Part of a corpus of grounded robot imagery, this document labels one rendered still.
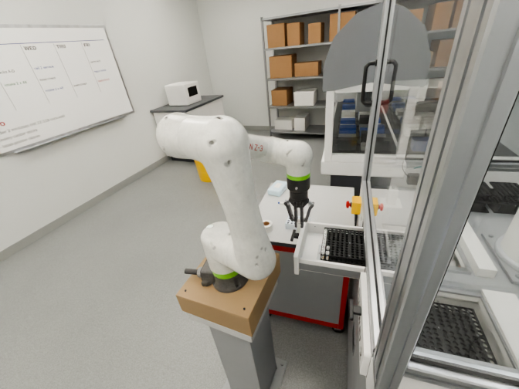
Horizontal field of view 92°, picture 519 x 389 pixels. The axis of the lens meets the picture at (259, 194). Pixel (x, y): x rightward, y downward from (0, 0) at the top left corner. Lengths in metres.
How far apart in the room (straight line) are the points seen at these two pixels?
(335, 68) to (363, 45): 0.17
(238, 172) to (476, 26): 0.44
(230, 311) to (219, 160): 0.58
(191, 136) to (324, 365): 1.55
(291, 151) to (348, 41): 0.88
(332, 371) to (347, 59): 1.77
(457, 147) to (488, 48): 0.09
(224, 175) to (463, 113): 0.43
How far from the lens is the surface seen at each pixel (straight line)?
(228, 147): 0.55
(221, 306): 0.99
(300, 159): 0.92
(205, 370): 1.88
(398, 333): 0.56
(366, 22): 1.65
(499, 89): 0.33
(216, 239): 0.86
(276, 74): 4.89
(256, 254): 0.74
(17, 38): 3.77
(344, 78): 1.66
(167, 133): 0.68
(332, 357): 1.85
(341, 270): 1.07
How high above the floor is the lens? 1.65
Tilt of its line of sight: 31 degrees down
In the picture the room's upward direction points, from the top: 7 degrees counter-clockwise
